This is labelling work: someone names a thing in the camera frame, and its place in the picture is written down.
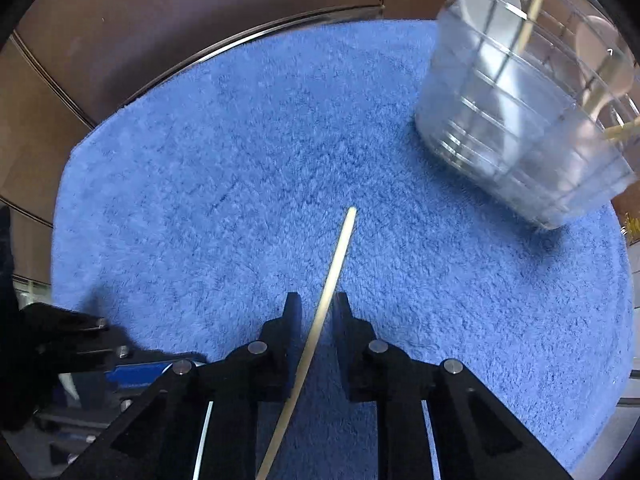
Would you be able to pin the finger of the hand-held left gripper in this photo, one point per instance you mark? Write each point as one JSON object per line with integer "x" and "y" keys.
{"x": 140, "y": 374}
{"x": 80, "y": 420}

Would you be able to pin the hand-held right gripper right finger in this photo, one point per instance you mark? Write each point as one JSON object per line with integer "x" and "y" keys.
{"x": 340, "y": 320}

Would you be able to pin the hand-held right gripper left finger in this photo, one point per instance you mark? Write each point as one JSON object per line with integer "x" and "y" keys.
{"x": 297, "y": 320}

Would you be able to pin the clear plastic utensil holder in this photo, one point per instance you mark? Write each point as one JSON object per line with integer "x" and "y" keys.
{"x": 500, "y": 135}

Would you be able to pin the small white ceramic spoon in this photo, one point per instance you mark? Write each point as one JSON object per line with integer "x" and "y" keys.
{"x": 487, "y": 0}

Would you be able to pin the large pink ceramic spoon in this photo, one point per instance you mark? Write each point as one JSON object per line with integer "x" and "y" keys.
{"x": 600, "y": 50}

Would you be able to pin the blue fluffy towel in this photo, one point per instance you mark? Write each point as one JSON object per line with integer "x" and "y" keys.
{"x": 225, "y": 185}

